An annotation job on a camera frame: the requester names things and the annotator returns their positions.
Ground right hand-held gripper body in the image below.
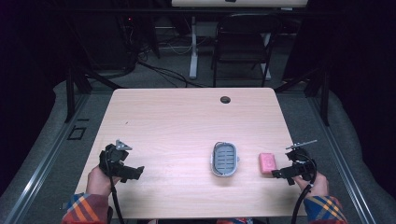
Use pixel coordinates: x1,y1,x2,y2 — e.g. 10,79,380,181
285,139,318,182

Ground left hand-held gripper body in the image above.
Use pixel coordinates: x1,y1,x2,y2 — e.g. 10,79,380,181
98,139,134,179

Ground pink soap bar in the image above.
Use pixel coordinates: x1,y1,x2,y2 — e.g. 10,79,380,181
258,152,277,175

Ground grey oval soap dish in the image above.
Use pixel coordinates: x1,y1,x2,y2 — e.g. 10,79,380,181
210,141,240,178

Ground person's right hand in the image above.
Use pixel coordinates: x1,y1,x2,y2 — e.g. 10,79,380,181
292,172,331,198

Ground person's left hand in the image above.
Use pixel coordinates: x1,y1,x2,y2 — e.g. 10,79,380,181
85,164,121,197

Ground person's plaid clothing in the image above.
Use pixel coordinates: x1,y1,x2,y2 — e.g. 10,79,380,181
214,217,255,224

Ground black metal stand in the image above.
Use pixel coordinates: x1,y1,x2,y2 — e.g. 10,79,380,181
274,64,332,127
64,60,124,124

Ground black folding chair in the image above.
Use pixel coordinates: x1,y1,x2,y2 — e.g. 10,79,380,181
210,12,283,89

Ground white desk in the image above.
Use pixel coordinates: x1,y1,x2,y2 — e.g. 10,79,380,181
170,0,310,81

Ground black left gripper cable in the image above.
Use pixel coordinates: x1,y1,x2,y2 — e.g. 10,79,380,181
105,145,126,224

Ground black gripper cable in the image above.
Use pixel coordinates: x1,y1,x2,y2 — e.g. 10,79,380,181
290,153,318,224
105,145,126,224

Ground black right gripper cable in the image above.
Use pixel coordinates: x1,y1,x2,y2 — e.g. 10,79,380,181
290,153,318,224

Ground aluminium floor rail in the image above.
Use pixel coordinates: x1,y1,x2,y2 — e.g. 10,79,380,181
306,94,378,224
0,92,92,224

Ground black floor cables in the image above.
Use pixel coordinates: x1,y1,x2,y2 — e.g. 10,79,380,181
124,40,206,89

